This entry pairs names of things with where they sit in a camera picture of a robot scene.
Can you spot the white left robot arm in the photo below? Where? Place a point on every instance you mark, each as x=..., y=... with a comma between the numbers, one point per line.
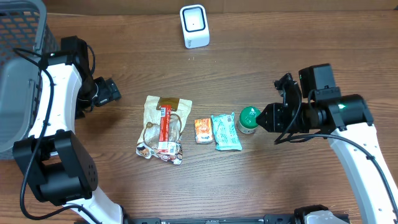
x=59, y=173

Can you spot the grey plastic basket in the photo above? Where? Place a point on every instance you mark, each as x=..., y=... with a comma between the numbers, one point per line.
x=23, y=25

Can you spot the brown snack bag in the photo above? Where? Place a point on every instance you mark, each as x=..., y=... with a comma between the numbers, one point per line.
x=147, y=145

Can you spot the red white snack bar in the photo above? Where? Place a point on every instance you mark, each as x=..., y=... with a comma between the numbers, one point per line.
x=164, y=145

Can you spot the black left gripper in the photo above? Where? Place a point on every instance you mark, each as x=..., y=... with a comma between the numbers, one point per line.
x=106, y=92

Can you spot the orange snack packet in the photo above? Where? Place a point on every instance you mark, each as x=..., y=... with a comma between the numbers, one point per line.
x=203, y=131

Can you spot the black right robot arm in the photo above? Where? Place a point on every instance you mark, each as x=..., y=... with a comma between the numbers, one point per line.
x=314, y=107

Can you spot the white barcode scanner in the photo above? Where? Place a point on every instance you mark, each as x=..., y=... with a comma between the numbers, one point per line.
x=194, y=26

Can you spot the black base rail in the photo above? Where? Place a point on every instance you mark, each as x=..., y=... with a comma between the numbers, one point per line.
x=266, y=219

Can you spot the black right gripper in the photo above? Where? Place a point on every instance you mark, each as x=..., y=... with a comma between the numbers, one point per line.
x=282, y=117

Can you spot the green lid jar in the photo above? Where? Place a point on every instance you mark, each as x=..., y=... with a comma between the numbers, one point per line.
x=247, y=120

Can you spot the teal snack packet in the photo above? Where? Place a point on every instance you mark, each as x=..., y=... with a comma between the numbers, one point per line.
x=225, y=133

